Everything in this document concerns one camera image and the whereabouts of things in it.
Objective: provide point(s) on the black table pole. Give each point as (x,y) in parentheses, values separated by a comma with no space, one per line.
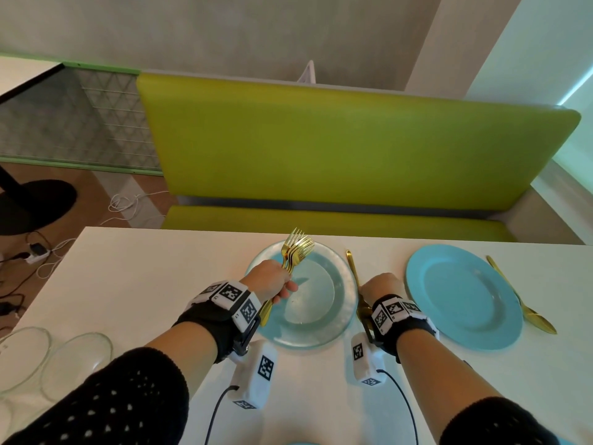
(11,185)

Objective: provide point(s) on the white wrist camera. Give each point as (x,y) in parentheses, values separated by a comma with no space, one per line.
(255,375)
(366,361)

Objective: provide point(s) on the green upholstered bench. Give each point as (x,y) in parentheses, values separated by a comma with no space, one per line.
(324,148)

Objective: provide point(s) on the person's right hand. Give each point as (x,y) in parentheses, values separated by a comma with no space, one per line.
(382,287)

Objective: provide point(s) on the person's left hand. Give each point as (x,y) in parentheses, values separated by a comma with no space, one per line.
(268,282)

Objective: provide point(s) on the small white sign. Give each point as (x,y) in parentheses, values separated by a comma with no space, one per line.
(306,74)

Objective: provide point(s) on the person's right forearm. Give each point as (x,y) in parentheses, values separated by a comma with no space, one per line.
(440,375)

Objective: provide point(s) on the pale window blind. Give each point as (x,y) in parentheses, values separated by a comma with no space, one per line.
(579,134)

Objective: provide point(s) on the person's left forearm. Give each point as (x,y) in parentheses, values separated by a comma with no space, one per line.
(185,342)

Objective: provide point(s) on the black round object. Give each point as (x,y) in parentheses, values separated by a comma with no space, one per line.
(41,203)

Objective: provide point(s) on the white table with black edge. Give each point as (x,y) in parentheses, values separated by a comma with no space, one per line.
(23,71)

